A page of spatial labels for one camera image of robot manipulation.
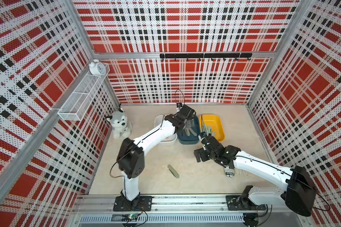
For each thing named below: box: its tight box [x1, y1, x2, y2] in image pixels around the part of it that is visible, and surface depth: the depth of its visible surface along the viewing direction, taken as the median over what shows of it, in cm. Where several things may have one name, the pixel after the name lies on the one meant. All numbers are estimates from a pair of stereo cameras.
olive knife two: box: [167, 164, 180, 179], surface depth 86 cm
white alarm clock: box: [88, 58, 106, 76], surface depth 82 cm
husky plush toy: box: [105, 107, 133, 140], surface depth 91 cm
